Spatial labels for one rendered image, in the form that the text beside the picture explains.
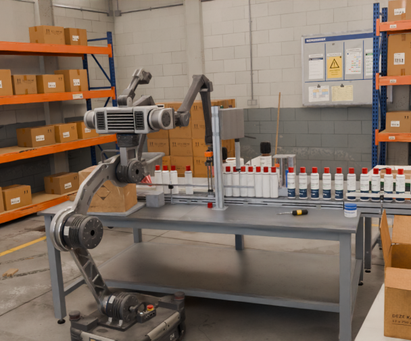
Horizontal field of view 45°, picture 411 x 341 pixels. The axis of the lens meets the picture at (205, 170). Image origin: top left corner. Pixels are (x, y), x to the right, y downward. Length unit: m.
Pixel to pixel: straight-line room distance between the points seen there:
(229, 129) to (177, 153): 3.95
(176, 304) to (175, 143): 4.10
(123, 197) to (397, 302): 1.97
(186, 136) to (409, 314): 5.50
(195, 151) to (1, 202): 2.59
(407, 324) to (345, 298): 1.18
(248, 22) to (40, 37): 3.14
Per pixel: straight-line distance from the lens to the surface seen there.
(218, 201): 3.27
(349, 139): 7.67
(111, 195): 3.28
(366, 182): 3.20
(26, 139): 7.11
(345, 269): 2.93
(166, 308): 3.32
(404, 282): 1.67
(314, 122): 7.78
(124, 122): 3.01
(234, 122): 3.20
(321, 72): 7.59
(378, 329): 1.91
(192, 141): 6.97
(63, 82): 7.49
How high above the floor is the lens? 1.65
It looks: 10 degrees down
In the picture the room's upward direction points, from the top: 3 degrees counter-clockwise
